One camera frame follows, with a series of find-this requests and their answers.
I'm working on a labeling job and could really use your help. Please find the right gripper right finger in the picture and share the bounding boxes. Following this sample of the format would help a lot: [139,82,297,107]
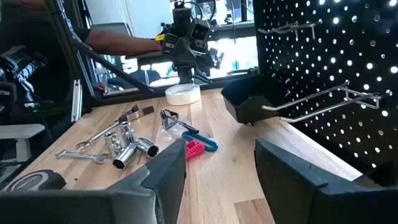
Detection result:
[254,138,398,224]

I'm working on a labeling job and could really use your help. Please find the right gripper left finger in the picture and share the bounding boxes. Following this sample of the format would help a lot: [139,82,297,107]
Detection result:
[0,138,187,224]

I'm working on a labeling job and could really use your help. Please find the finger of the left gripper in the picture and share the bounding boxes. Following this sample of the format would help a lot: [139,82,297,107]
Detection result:
[169,46,188,68]
[208,47,225,70]

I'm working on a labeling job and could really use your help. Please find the silver combination wrench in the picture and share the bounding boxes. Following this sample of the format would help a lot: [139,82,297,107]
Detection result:
[75,120,123,151]
[55,149,109,165]

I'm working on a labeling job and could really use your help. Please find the blue handled hex key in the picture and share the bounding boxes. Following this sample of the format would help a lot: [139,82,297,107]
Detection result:
[182,130,220,153]

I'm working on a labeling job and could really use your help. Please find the red utility knife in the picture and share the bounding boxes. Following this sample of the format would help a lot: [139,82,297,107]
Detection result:
[185,139,206,161]

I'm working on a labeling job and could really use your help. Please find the person's forearm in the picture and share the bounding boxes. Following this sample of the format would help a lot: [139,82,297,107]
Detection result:
[83,28,163,57]

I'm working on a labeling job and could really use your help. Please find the double prong metal peg hook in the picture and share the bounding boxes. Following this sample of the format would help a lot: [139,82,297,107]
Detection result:
[257,20,323,42]

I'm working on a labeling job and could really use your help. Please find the long double prong peg hook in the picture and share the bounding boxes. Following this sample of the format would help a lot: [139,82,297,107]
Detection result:
[262,80,384,124]

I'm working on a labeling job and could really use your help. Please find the white masking tape roll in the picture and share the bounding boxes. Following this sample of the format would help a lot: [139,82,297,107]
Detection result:
[164,83,201,106]

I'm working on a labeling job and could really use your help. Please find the black metal pegboard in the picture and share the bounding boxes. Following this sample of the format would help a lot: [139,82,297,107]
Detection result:
[252,0,398,187]

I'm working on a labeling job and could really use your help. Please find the black plastic pegboard bin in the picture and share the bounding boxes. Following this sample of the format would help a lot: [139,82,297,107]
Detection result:
[221,74,289,125]

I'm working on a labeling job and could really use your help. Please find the black grey tape measure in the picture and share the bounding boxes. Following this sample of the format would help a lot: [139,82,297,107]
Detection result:
[2,169,67,192]

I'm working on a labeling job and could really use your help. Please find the person's hand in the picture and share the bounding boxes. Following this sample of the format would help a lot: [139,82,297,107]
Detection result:
[92,82,109,96]

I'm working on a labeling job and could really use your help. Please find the white stand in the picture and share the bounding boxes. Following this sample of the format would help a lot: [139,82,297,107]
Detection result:
[0,123,46,162]

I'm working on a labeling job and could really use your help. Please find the silver aluminium extrusion bar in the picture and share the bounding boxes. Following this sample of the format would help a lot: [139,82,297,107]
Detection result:
[70,79,83,123]

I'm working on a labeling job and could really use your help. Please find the black mechanical device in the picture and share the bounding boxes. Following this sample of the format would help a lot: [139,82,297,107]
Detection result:
[0,45,47,110]

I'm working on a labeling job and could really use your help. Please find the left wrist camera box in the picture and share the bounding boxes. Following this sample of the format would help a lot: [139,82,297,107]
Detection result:
[189,19,213,42]

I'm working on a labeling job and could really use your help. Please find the clear safety glasses black frame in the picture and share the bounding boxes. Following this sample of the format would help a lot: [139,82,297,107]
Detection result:
[160,108,200,140]

